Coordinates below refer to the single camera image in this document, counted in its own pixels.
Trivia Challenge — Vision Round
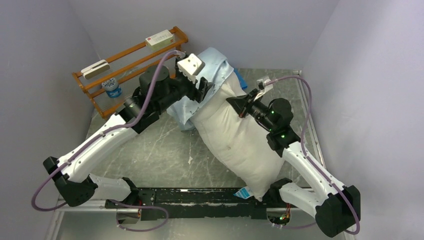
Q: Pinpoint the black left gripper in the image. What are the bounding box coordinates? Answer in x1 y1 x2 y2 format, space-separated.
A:
155 58 214 113

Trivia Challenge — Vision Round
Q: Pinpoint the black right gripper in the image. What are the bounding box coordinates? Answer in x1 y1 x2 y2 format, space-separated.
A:
227 88 276 132

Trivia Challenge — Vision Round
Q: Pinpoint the light blue pillowcase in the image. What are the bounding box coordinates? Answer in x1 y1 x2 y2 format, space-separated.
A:
166 47 242 131

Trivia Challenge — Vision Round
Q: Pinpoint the white pillow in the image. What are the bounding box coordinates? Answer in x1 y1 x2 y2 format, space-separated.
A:
190 73 284 201

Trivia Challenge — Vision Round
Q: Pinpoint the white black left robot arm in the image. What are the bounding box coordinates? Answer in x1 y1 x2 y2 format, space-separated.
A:
43 61 212 208

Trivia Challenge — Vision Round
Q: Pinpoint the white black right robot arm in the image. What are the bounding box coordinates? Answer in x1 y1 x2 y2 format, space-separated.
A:
226 93 361 237

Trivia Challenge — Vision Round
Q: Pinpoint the blue white pillow label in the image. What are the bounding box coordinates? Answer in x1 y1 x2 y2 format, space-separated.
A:
233 186 254 200

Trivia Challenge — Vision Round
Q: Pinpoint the blue flat board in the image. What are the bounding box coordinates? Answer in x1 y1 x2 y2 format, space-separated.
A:
233 68 248 90

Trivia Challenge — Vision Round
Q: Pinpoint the white red box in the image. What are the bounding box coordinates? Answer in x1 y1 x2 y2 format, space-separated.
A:
145 30 175 52

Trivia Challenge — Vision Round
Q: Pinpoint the orange wooden shelf rack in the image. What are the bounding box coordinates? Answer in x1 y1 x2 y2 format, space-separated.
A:
71 26 189 119

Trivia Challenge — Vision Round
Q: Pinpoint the blue lidded jar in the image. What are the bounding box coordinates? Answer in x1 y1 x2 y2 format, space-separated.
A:
101 77 122 99

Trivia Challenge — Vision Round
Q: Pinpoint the white eraser block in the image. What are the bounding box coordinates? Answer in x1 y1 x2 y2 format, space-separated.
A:
80 59 111 80

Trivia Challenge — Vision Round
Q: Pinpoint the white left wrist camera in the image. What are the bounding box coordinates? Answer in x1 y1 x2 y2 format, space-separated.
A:
176 53 206 84

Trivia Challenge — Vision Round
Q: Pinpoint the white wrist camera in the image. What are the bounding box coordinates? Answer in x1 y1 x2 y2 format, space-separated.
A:
254 76 273 101
176 53 206 84

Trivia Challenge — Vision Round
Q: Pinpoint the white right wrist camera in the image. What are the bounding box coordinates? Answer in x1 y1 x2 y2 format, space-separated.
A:
254 76 273 101

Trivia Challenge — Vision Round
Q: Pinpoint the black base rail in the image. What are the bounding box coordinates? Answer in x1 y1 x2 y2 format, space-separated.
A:
123 187 288 221

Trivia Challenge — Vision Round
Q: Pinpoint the aluminium frame rail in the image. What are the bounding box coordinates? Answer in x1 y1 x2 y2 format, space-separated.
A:
44 195 110 240

